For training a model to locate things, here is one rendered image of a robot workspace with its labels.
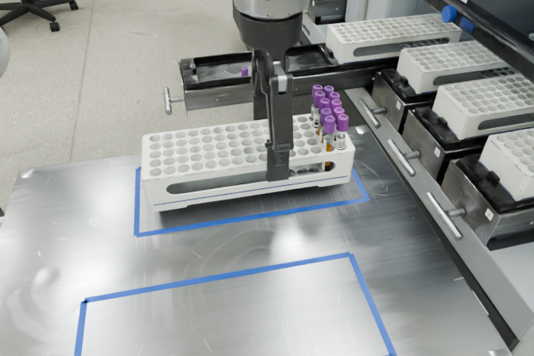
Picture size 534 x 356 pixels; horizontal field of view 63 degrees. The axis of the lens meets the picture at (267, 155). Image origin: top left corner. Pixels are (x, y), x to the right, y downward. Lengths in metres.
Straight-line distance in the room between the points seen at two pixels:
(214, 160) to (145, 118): 1.71
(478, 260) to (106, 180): 0.61
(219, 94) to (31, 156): 1.44
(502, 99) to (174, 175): 0.60
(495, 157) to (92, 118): 1.97
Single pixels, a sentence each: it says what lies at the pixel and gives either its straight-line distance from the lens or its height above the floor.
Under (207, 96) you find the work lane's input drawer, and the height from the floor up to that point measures 0.79.
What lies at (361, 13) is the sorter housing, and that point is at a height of 0.81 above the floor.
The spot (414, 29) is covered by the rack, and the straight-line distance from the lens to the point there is 1.11.
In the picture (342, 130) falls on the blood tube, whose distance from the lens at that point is 0.60.
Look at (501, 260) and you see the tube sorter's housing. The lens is 0.79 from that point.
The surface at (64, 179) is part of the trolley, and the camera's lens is 0.76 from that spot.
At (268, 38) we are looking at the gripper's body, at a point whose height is 1.08.
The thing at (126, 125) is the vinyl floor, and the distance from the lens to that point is 2.27.
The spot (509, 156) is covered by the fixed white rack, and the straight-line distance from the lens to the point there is 0.76.
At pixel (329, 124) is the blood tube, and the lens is 0.58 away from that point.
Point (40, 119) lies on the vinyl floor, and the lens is 2.49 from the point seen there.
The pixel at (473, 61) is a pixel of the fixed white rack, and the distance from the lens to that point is 1.00.
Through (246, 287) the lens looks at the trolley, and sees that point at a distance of 0.57.
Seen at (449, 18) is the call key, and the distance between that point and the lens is 0.88.
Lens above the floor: 1.30
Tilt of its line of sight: 41 degrees down
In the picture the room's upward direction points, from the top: straight up
